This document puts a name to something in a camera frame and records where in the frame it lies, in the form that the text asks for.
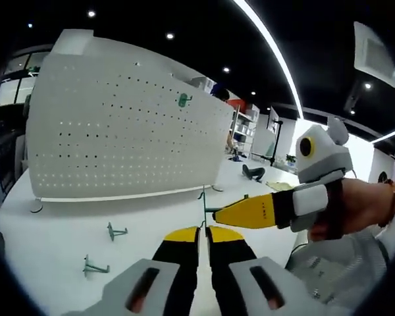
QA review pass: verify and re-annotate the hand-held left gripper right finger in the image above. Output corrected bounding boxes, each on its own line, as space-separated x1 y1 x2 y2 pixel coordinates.
206 224 322 316

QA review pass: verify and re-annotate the black curved device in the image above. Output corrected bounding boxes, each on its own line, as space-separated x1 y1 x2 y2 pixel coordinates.
242 163 266 182

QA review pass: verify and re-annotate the black wrist strap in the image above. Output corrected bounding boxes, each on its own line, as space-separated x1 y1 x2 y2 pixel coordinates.
325 179 346 240

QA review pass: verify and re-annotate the white partition block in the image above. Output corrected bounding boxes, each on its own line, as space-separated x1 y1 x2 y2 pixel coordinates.
51 28 96 57

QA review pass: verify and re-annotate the pale yellow paper sheet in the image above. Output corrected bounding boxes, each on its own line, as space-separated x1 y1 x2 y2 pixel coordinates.
265 180 296 192

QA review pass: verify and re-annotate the orange wall sign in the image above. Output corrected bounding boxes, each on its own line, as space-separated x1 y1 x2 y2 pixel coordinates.
228 97 251 108

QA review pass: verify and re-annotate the white ceiling air vent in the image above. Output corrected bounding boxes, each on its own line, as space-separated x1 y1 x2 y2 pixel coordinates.
352 21 395 88

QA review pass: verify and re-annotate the white perforated mounting plate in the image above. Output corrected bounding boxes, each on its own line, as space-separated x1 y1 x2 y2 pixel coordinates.
25 52 234 213

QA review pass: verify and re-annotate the long ceiling light strip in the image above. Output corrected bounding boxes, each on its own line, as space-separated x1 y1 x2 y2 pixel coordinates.
232 0 305 121

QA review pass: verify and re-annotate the person's right hand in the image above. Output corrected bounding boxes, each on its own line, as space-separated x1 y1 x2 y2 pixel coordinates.
307 177 395 242

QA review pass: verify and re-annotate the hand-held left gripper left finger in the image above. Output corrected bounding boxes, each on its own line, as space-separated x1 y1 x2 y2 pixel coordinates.
67 225 201 316

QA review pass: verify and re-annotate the black tripod stand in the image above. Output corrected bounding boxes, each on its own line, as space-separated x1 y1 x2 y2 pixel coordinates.
251 118 284 167

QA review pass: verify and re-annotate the short ceiling light strip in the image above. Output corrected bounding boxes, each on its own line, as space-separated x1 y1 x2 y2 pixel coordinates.
370 128 395 144

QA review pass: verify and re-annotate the green hook assembly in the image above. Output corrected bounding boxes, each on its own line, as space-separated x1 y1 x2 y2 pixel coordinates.
82 253 111 279
177 93 194 108
106 222 128 243
197 184 222 230

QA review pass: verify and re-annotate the small green potted plant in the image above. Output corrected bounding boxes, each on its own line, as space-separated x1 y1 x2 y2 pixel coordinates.
284 153 299 171

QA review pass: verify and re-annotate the white standing board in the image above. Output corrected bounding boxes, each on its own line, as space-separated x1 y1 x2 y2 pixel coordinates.
266 105 280 132

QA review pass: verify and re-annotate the black computer tower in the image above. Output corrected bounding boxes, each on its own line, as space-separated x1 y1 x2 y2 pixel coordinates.
0 133 24 185

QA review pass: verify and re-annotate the white storage shelf rack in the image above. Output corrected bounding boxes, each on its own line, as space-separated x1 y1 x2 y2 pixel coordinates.
232 105 261 155

